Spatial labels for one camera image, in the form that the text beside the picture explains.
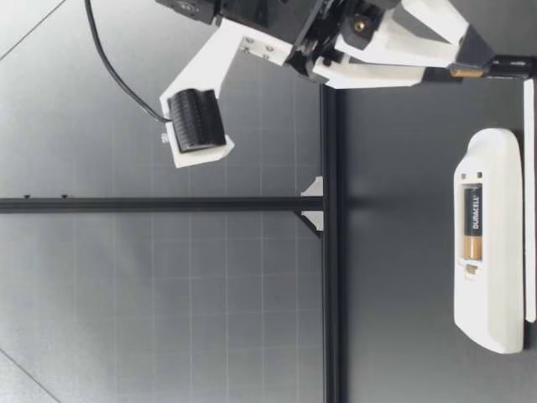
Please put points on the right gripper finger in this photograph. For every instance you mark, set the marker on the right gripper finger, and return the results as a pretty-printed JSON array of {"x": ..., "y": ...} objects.
[{"x": 476, "y": 46}]

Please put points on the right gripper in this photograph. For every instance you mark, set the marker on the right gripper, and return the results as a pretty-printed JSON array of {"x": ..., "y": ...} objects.
[{"x": 268, "y": 21}]

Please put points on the gold and black battery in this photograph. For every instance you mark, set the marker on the gold and black battery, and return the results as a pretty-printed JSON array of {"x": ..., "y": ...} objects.
[
  {"x": 473, "y": 226},
  {"x": 467, "y": 73}
]

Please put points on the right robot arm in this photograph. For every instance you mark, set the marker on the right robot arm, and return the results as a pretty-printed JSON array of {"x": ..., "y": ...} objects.
[{"x": 184, "y": 7}]

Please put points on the white remote control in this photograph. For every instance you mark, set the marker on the white remote control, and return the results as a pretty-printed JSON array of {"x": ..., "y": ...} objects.
[{"x": 503, "y": 252}]

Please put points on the white corner bracket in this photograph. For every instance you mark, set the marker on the white corner bracket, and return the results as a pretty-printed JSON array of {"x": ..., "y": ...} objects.
[{"x": 314, "y": 186}]

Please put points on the black frame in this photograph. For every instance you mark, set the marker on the black frame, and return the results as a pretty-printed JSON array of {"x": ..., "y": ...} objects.
[{"x": 333, "y": 294}]

